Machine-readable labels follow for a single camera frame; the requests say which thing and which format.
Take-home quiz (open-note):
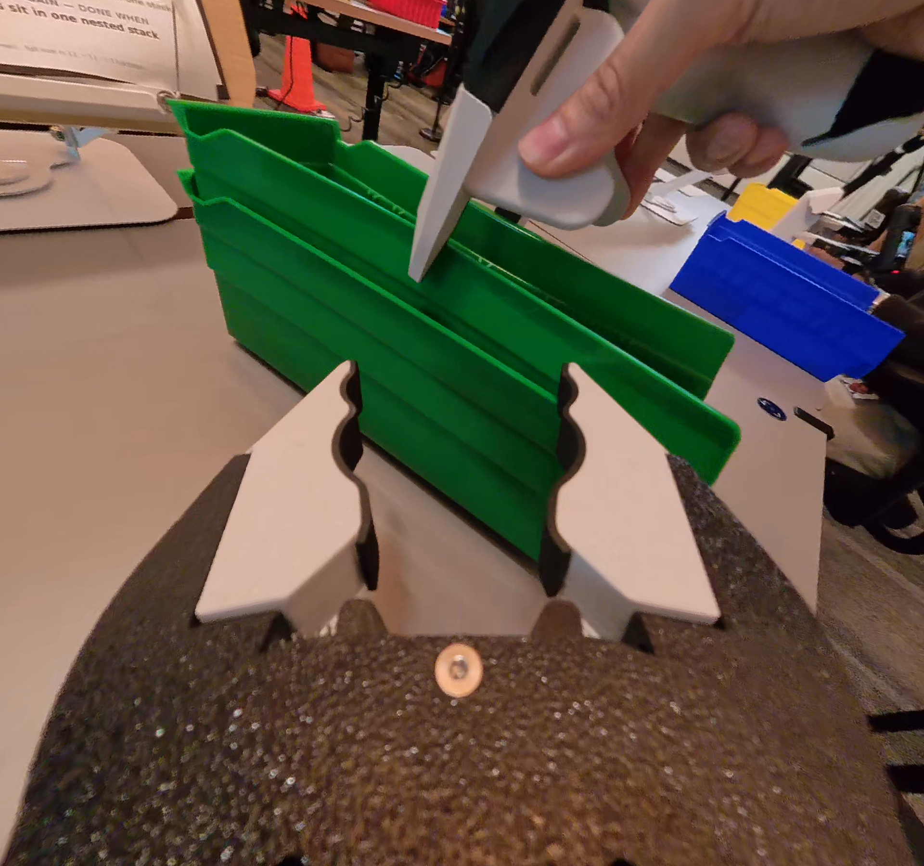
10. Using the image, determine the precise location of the wooden-top table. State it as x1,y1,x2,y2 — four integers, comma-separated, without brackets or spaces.
231,0,456,145

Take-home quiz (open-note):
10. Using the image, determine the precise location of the orange traffic cone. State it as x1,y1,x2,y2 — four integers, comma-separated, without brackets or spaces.
268,36,326,116

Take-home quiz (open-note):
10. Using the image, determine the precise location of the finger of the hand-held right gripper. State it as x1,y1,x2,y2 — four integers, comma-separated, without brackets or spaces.
408,0,630,285

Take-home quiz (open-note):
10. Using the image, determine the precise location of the printed instruction sheet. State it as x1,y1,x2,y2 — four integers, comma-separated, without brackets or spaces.
0,0,225,99

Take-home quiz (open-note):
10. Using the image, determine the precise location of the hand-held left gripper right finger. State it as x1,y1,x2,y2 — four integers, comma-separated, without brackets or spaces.
538,364,721,647

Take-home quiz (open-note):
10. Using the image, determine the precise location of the black metal frame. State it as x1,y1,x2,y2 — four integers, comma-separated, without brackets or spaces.
864,708,924,816

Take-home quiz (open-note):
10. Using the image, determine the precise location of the yellow plastic bin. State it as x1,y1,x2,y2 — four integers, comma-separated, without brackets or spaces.
727,181,802,232

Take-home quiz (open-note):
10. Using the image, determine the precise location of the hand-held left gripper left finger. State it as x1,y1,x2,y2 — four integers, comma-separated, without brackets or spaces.
194,362,381,637

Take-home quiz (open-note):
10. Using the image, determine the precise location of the instruction sheet on stand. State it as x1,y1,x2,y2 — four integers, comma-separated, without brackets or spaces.
0,0,258,130

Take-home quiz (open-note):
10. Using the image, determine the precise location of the person's right hand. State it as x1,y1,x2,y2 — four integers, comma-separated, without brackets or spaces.
517,0,924,210

